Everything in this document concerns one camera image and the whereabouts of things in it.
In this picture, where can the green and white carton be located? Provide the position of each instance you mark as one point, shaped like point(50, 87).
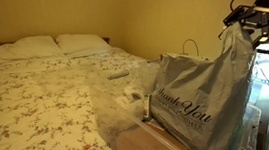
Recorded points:
point(147, 106)

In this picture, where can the small white pillow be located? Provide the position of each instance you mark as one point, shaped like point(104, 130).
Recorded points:
point(81, 42)

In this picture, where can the grey remote control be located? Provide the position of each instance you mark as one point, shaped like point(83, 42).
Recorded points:
point(118, 75)

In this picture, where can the floral duvet bed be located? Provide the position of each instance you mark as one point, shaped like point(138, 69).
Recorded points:
point(37, 108)

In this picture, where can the grey thank you plastic bag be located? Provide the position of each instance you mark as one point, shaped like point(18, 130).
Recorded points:
point(200, 88)

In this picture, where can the large clear plastic storage box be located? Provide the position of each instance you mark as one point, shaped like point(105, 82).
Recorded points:
point(110, 116)

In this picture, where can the large white pillow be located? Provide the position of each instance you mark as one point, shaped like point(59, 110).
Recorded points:
point(26, 48)

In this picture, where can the white crumpled cloth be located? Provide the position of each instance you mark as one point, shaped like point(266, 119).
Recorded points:
point(131, 95)

